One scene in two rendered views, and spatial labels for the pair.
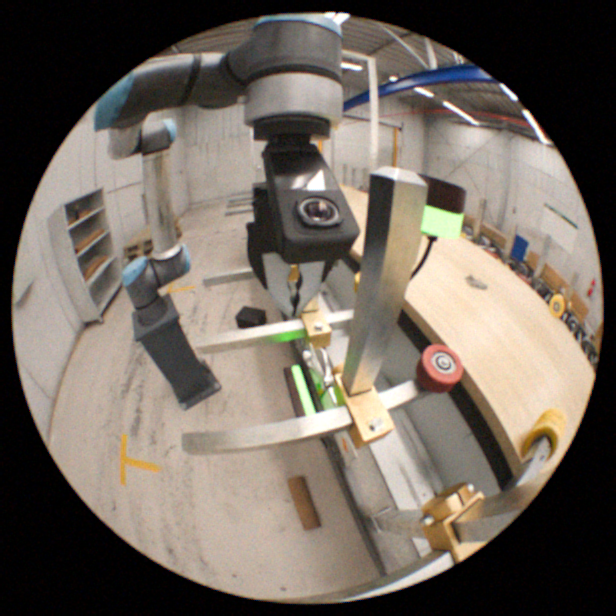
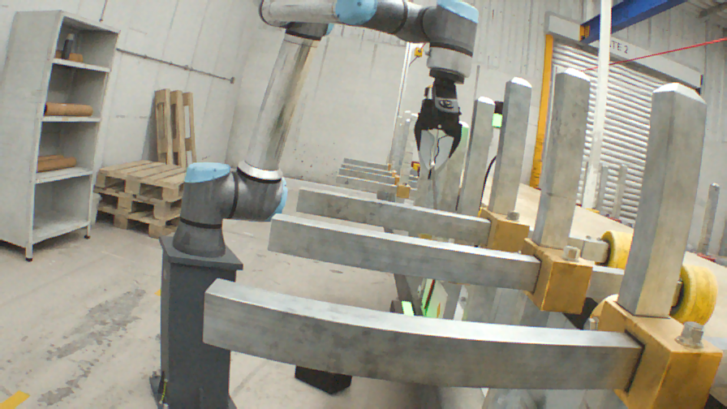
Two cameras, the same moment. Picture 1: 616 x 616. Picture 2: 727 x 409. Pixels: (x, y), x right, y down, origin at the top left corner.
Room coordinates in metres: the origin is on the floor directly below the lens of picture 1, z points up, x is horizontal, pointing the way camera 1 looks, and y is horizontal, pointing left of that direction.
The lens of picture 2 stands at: (-0.92, -0.16, 1.05)
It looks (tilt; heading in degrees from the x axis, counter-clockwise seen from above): 7 degrees down; 14
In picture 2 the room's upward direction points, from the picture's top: 10 degrees clockwise
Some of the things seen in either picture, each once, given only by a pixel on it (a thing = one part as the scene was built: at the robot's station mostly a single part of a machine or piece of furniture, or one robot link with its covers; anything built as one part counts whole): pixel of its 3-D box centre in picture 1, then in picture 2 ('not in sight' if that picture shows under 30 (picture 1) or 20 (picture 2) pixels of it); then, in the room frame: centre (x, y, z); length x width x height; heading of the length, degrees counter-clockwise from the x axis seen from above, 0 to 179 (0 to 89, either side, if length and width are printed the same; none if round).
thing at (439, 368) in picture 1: (431, 380); not in sight; (0.17, -0.21, 0.85); 0.08 x 0.08 x 0.11
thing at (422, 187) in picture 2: not in sight; (424, 180); (0.90, 0.14, 0.93); 0.05 x 0.05 x 0.45; 16
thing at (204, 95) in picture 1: (227, 77); (418, 23); (0.28, 0.10, 1.31); 0.12 x 0.12 x 0.09; 48
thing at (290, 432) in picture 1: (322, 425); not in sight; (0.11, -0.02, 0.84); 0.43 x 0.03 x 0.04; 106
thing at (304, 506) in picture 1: (303, 503); not in sight; (-0.04, 0.02, 0.04); 0.30 x 0.08 x 0.08; 16
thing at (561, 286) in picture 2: not in sight; (548, 272); (-0.33, -0.21, 0.95); 0.13 x 0.06 x 0.05; 16
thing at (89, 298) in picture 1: (87, 254); (49, 131); (1.53, 2.72, 0.78); 0.90 x 0.45 x 1.55; 13
